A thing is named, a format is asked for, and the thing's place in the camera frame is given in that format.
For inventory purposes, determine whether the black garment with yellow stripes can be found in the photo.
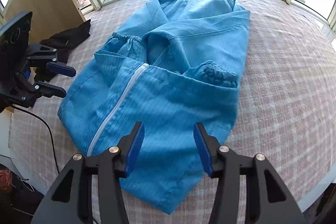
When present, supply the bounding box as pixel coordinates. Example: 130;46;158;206
39;19;92;83

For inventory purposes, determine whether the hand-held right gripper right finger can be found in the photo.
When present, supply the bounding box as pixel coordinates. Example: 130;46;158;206
193;122;307;224

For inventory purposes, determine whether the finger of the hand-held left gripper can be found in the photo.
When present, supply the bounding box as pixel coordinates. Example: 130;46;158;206
46;61;76;78
34;81;67;99

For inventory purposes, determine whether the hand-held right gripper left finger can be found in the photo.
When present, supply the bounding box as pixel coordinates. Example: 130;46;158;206
31;122;145;224

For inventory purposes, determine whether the black cable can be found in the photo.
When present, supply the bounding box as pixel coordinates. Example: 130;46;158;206
9;105;60;174

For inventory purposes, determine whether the blue zip coat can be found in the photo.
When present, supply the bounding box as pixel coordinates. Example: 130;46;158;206
57;0;251;214

